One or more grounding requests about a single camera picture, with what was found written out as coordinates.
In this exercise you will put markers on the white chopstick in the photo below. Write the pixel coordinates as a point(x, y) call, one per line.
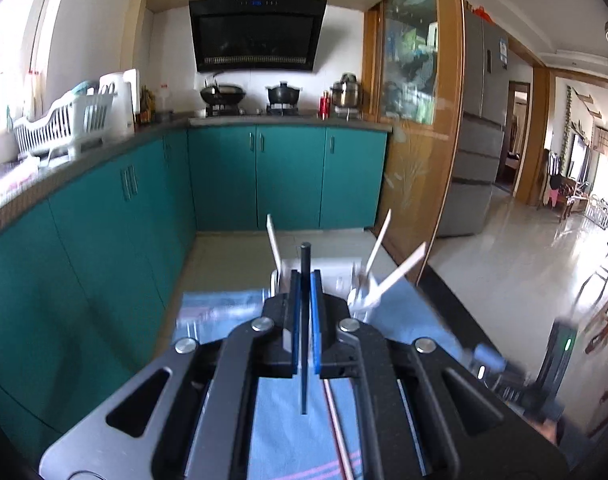
point(378, 243)
point(273, 244)
point(406, 266)

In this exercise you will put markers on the black wok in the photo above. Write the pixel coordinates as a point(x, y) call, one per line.
point(215, 94)

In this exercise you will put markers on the steel kettle pot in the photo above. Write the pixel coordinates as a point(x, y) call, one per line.
point(346, 92)

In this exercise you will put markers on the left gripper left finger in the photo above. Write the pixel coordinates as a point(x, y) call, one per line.
point(279, 347)

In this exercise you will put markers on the black clay pot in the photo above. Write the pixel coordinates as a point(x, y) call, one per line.
point(283, 94)

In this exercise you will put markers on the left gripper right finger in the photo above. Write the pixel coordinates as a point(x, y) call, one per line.
point(333, 358)

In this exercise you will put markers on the grey refrigerator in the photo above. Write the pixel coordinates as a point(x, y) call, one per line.
point(482, 129)

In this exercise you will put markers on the white plastic utensil basket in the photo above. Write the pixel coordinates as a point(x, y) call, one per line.
point(346, 278)

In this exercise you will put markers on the white electric kettle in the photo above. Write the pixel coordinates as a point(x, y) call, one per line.
point(124, 87)

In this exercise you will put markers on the white dish drying rack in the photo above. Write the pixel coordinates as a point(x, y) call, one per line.
point(72, 121)

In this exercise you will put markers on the wooden glass sliding door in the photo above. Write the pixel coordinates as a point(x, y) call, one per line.
point(413, 58)

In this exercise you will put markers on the teal lower kitchen cabinets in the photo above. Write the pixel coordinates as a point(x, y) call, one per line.
point(88, 269)

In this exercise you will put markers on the red thermos bottle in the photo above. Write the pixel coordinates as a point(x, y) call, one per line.
point(324, 105)

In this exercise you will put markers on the sauce bottles on counter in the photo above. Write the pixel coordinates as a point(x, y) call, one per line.
point(147, 107)

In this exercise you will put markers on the black range hood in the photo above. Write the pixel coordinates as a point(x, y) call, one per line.
point(256, 34)

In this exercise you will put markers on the gas stove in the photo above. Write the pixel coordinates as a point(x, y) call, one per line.
point(280, 110)

